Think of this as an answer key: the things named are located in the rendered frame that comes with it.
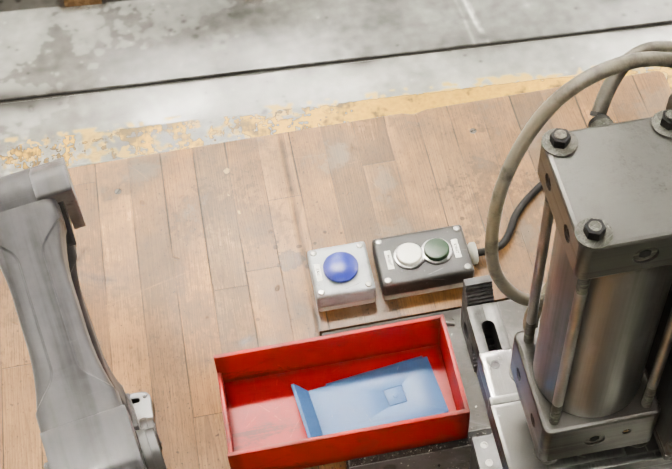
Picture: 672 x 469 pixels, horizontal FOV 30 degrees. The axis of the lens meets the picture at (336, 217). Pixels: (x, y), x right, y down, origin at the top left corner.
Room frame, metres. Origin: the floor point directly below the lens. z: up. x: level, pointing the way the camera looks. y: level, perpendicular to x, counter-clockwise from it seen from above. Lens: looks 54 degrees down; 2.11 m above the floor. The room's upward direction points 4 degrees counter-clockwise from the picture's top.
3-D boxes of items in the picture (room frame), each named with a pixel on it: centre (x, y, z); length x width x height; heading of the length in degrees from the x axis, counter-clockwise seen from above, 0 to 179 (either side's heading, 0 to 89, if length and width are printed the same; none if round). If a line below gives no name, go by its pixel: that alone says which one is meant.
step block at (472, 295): (0.70, -0.15, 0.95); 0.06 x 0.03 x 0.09; 7
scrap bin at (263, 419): (0.63, 0.01, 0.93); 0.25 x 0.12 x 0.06; 97
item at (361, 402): (0.63, -0.02, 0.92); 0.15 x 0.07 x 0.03; 104
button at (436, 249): (0.81, -0.11, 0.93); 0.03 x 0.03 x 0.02
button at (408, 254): (0.81, -0.08, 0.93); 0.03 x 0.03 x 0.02
